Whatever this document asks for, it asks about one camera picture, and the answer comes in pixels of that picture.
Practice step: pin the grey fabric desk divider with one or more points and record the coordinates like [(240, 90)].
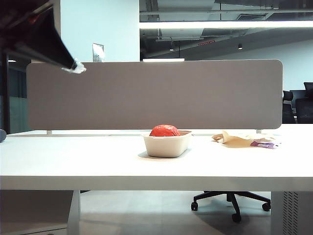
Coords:
[(154, 98)]

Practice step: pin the black office chair backrest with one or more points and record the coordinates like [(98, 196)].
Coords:
[(304, 110)]

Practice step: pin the black office chair base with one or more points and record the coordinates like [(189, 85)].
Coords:
[(233, 198)]

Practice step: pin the black mesh office chair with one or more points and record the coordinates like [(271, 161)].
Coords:
[(288, 107)]

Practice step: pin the white slanted table leg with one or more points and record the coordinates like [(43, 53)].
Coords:
[(74, 210)]

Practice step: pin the white light bar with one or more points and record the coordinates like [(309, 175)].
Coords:
[(163, 59)]

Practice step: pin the beige paper lunchbox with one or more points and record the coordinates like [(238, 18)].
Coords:
[(166, 147)]

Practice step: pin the orange fruit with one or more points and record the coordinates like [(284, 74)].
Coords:
[(165, 131)]

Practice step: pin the white perforated table leg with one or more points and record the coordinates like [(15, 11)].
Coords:
[(291, 213)]

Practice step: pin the long ceiling light strip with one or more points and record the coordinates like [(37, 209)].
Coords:
[(225, 24)]

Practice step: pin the dark grey rounded object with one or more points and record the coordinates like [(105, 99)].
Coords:
[(2, 135)]

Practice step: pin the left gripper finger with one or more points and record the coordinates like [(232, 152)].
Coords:
[(41, 39), (17, 8)]

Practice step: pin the black pendant spot lamp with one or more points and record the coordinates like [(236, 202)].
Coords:
[(240, 46), (171, 48)]

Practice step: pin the clear acrylic plaque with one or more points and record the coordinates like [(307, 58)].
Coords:
[(98, 52)]

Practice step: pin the purple snack packet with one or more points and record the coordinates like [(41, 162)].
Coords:
[(265, 145)]

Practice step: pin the crumpled brown paper bag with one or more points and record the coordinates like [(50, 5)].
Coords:
[(232, 140)]

